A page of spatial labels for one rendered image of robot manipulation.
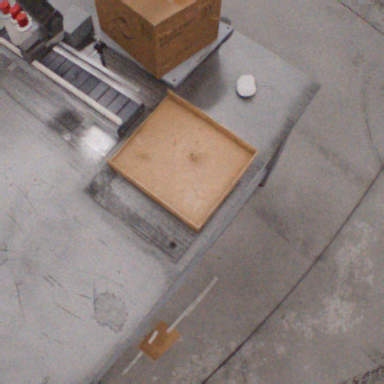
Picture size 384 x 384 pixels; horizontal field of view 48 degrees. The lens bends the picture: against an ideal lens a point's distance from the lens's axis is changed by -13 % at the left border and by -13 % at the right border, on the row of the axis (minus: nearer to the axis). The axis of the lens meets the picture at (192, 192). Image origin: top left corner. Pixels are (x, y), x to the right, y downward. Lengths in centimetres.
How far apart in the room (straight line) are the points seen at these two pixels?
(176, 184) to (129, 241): 19
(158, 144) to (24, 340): 66
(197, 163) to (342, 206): 110
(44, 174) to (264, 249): 111
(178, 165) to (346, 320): 119
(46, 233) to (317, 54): 183
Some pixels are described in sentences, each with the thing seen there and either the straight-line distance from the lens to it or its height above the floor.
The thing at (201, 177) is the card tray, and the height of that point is 83.
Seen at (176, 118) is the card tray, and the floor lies 83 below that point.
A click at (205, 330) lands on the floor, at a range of 203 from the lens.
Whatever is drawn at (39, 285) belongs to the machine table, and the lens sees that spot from 126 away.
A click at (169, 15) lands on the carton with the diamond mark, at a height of 112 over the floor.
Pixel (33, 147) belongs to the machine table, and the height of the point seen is 83.
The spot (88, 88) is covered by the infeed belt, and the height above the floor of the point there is 88.
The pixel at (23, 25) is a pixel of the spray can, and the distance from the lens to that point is 136.
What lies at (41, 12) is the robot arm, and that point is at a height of 121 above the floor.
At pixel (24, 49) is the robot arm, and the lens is 122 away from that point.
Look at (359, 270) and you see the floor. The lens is 220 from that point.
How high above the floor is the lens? 202
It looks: 71 degrees down
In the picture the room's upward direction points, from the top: 3 degrees clockwise
